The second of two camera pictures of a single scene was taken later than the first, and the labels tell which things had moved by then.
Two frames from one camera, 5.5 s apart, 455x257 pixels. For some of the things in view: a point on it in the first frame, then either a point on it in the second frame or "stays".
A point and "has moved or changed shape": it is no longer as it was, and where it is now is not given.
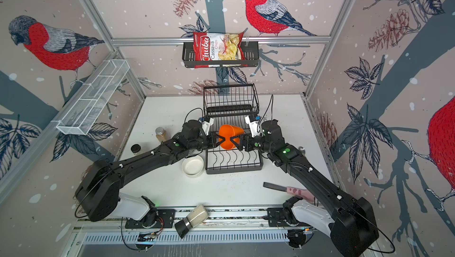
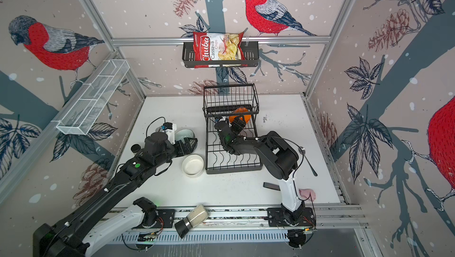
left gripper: x=220 y=142 → x=189 y=148
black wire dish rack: x=230 y=105 stays
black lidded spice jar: x=135 y=148 stays
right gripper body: x=258 y=144 → x=236 y=129
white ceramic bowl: x=192 y=166 stays
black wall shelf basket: x=251 y=51 stays
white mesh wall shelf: x=92 y=98 stays
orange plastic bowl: x=227 y=131 has moved or changed shape
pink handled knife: x=304 y=193 stays
